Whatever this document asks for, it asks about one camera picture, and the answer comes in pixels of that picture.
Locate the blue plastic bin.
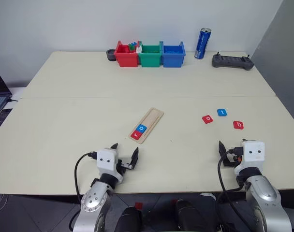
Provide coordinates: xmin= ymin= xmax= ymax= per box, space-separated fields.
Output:
xmin=161 ymin=41 xmax=186 ymax=68

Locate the green plastic bin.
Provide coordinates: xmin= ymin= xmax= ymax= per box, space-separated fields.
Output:
xmin=137 ymin=41 xmax=162 ymax=68

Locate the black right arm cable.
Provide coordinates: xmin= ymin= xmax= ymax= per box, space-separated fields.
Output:
xmin=216 ymin=146 xmax=249 ymax=232

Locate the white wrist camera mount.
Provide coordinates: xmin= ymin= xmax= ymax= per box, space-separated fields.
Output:
xmin=96 ymin=148 xmax=124 ymax=182
xmin=234 ymin=141 xmax=265 ymax=174

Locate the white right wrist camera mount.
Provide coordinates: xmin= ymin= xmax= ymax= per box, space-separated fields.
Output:
xmin=234 ymin=141 xmax=265 ymax=174

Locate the grey remote controller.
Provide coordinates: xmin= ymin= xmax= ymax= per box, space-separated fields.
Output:
xmin=211 ymin=52 xmax=254 ymax=71

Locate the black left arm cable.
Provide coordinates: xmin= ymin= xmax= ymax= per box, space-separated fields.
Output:
xmin=69 ymin=151 xmax=98 ymax=230

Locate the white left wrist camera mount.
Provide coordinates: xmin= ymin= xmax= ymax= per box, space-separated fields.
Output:
xmin=96 ymin=148 xmax=124 ymax=182

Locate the wooden letter tray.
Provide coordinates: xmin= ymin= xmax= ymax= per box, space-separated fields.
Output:
xmin=129 ymin=108 xmax=164 ymax=145

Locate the black round holder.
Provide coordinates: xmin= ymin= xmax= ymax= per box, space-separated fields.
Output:
xmin=106 ymin=48 xmax=118 ymax=61

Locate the black flat device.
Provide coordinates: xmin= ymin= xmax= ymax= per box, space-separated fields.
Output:
xmin=0 ymin=108 xmax=14 ymax=133

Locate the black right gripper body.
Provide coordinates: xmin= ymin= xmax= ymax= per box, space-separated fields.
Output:
xmin=221 ymin=146 xmax=243 ymax=167

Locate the red plastic bin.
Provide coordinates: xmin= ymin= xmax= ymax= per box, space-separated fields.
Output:
xmin=115 ymin=40 xmax=140 ymax=68

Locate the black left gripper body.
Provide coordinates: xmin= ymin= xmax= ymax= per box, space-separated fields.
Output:
xmin=116 ymin=159 xmax=135 ymax=175

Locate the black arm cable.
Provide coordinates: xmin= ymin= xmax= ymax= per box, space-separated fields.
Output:
xmin=216 ymin=146 xmax=249 ymax=232
xmin=69 ymin=151 xmax=98 ymax=230

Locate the blue drink can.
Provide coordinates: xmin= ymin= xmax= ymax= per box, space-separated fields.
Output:
xmin=194 ymin=27 xmax=212 ymax=59

